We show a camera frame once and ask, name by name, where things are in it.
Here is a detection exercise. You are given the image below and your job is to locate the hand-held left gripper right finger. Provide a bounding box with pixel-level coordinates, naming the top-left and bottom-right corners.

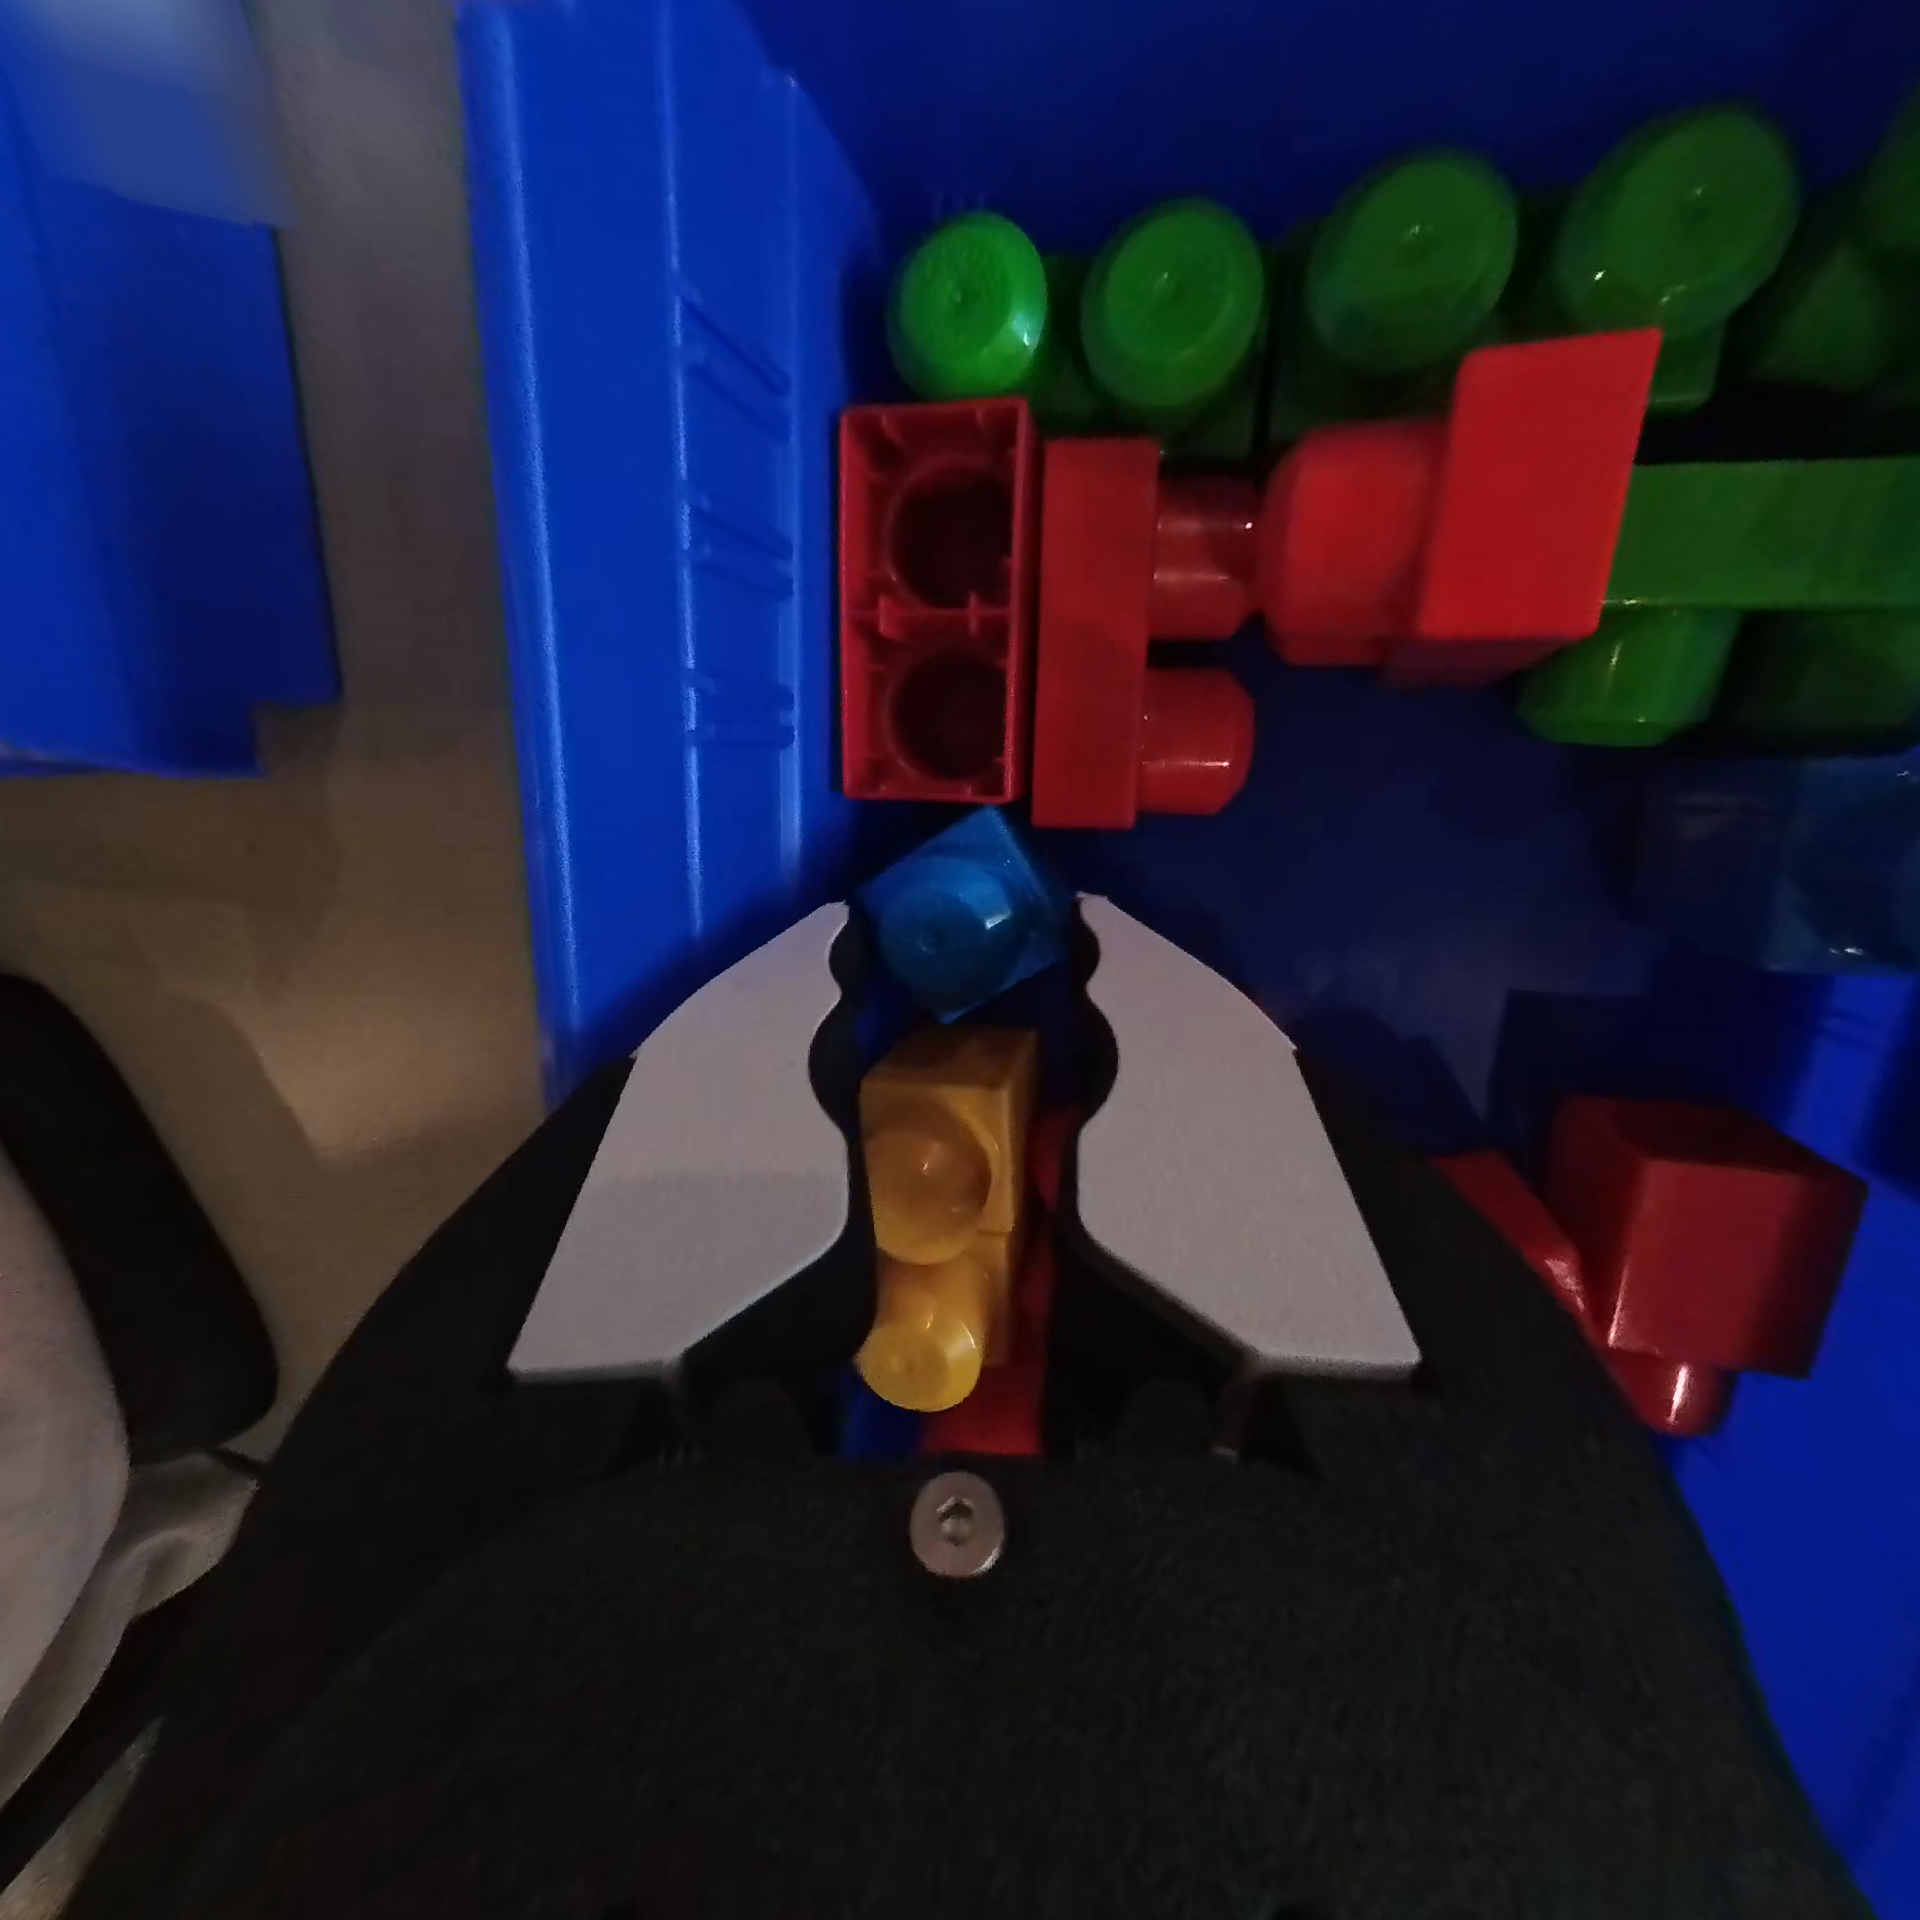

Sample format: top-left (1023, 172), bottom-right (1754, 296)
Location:
top-left (1049, 892), bottom-right (1422, 1469)

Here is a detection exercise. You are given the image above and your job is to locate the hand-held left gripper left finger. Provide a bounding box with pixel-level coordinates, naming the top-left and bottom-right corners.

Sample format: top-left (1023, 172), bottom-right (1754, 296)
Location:
top-left (506, 901), bottom-right (874, 1445)

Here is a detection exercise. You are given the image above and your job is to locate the blue mega block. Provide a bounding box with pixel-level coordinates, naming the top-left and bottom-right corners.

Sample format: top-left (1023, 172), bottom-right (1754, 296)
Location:
top-left (855, 807), bottom-right (1079, 1028)

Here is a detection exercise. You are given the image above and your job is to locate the pile of mega blocks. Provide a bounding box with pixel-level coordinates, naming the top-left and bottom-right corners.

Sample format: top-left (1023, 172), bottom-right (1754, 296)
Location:
top-left (837, 101), bottom-right (1920, 1460)

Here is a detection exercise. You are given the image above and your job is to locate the blue plastic bin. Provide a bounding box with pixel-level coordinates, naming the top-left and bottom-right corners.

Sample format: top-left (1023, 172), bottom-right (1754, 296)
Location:
top-left (457, 0), bottom-right (1920, 1920)
top-left (0, 0), bottom-right (340, 780)

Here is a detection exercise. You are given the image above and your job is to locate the grey cloth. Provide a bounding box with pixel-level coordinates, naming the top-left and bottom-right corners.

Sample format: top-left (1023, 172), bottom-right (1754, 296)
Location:
top-left (0, 1147), bottom-right (268, 1800)

